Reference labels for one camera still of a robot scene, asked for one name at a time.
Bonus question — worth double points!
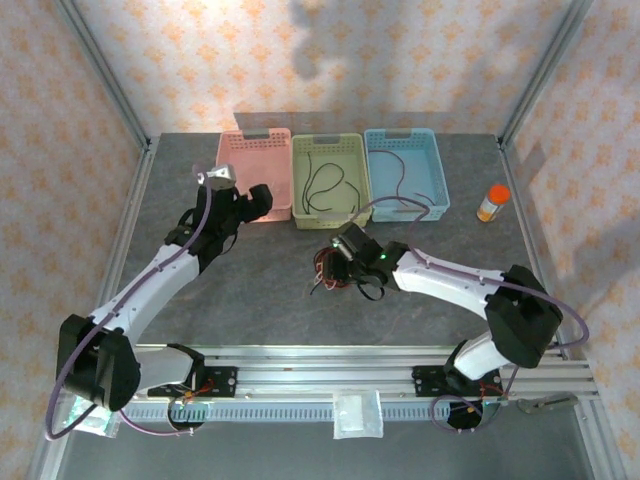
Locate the grey slotted cable duct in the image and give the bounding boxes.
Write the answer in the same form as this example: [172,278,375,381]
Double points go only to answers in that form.
[122,402,501,422]

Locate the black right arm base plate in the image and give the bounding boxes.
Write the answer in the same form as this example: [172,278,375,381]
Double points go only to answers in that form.
[410,364,504,400]

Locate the orange-lid pill bottle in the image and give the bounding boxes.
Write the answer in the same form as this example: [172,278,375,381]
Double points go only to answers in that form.
[476,183,511,223]

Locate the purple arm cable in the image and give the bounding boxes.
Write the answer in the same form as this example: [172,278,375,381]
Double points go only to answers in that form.
[44,164,214,441]
[347,196,590,434]

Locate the aluminium mounting rail beams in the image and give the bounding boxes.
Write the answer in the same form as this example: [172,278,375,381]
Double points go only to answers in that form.
[54,342,601,406]

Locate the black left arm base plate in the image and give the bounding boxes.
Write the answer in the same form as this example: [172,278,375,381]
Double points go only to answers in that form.
[189,365,239,400]

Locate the aluminium table side rail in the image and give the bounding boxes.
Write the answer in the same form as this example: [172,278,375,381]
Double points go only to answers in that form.
[87,142,160,331]
[497,144,571,359]

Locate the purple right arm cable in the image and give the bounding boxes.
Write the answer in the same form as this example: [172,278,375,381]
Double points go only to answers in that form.
[347,196,590,434]

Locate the plastic bag white contents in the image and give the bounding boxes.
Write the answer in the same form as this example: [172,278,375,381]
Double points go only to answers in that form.
[332,389,385,441]

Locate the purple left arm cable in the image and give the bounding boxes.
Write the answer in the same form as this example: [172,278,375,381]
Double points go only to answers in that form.
[44,164,214,441]

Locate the plastic bag green contents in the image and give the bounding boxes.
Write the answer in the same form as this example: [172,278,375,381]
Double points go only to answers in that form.
[63,394,121,440]

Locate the blue perforated plastic basket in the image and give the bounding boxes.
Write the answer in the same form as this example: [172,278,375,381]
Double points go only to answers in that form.
[363,128,451,224]

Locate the pile of cables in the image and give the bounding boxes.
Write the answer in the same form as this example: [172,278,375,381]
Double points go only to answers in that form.
[308,249,351,296]

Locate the green perforated plastic basket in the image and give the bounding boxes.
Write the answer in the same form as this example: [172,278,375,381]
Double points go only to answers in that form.
[290,132,374,230]

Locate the pink perforated plastic basket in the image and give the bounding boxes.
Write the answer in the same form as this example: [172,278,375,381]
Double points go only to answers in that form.
[213,127,293,225]

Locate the grey metal hand tool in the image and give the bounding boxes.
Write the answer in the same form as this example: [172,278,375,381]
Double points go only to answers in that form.
[517,392,579,415]

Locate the aluminium frame post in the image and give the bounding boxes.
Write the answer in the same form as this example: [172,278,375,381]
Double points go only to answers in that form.
[52,0,151,146]
[499,0,596,146]

